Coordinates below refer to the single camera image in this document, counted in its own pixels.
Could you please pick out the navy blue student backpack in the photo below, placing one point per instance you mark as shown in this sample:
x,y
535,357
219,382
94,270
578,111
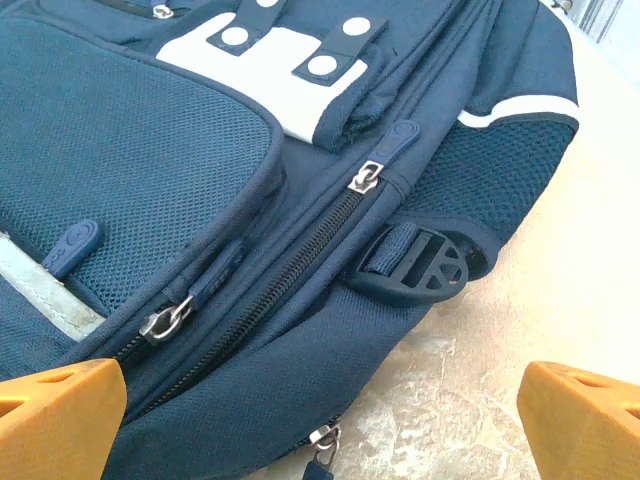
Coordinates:
x,y
200,150

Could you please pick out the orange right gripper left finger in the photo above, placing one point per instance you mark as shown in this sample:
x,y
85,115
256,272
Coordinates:
x,y
55,425

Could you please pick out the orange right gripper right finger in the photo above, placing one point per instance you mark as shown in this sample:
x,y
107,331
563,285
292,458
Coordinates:
x,y
590,430

